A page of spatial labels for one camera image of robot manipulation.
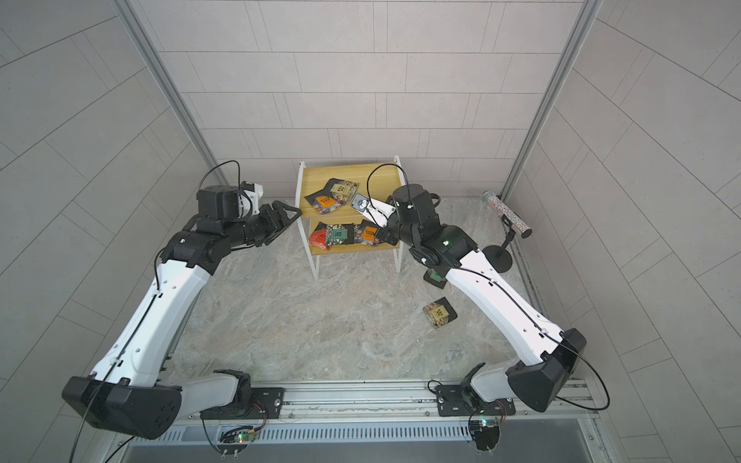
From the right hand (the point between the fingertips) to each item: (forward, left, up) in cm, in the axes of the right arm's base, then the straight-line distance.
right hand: (377, 205), depth 69 cm
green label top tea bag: (-2, -17, -34) cm, 38 cm away
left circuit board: (-41, +36, -32) cm, 63 cm away
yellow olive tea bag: (-13, -17, -35) cm, 41 cm away
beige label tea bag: (+8, +9, -2) cm, 12 cm away
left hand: (0, +19, -2) cm, 19 cm away
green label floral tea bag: (+5, +13, -17) cm, 22 cm away
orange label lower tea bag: (+6, +4, -18) cm, 20 cm away
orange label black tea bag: (+4, +13, -1) cm, 14 cm away
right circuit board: (-43, -22, -36) cm, 60 cm away
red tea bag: (+5, +18, -17) cm, 25 cm away
